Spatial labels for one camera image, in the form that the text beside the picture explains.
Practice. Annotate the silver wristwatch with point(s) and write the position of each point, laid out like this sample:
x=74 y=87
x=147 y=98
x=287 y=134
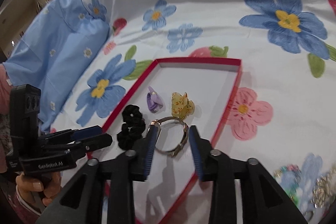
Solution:
x=184 y=132

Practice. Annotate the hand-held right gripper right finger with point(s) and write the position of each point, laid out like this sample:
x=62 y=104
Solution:
x=195 y=154

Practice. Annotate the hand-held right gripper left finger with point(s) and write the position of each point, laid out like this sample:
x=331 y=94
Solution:
x=149 y=151

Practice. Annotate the black scrunchie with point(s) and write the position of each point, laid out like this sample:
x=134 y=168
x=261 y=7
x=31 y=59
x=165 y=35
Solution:
x=131 y=132

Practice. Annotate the pink cloth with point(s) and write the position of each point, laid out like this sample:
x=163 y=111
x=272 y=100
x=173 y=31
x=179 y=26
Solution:
x=4 y=87

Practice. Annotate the person's left hand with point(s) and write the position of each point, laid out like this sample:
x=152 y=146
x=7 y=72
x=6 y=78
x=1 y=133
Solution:
x=27 y=184

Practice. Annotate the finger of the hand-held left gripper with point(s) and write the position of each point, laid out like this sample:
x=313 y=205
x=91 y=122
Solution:
x=97 y=141
x=86 y=131

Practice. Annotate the purple hair clip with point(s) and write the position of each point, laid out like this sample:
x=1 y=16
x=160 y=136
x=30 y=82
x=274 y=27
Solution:
x=155 y=102

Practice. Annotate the colourful beaded hair clip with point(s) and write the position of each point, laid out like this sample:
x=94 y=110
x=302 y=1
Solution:
x=286 y=171

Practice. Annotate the floral patterned clothing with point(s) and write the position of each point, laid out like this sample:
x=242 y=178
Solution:
x=5 y=134

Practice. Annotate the red shallow tray box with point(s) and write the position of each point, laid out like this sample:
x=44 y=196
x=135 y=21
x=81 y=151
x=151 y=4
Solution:
x=197 y=82

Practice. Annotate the yellow speckled hair claw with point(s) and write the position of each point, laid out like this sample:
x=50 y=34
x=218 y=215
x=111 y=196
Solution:
x=182 y=107

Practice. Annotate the light blue pillow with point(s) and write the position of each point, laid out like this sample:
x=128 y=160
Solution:
x=52 y=56

